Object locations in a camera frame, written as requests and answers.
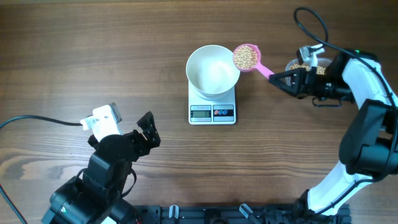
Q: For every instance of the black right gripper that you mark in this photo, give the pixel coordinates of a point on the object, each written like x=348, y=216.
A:
x=303, y=81

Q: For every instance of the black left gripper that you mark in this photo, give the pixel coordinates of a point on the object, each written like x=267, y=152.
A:
x=148, y=124

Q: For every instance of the pink plastic scoop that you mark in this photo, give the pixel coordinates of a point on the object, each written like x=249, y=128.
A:
x=259, y=67

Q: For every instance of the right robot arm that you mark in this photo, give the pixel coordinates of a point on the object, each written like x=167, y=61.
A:
x=367, y=151

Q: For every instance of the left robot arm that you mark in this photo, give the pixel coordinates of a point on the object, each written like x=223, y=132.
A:
x=96, y=192

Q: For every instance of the soybeans in pink scoop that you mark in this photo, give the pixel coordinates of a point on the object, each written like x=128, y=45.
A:
x=245, y=57

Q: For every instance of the white digital kitchen scale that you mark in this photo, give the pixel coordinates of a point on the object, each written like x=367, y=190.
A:
x=203, y=110

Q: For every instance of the white round bowl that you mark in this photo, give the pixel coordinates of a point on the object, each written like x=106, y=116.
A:
x=211, y=70

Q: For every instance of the pile of yellow soybeans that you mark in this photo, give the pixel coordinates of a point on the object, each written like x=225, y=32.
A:
x=320, y=70

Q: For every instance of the clear plastic container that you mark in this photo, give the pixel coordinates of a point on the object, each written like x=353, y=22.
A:
x=323, y=63

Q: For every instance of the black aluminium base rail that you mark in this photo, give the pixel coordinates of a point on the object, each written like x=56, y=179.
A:
x=269, y=214

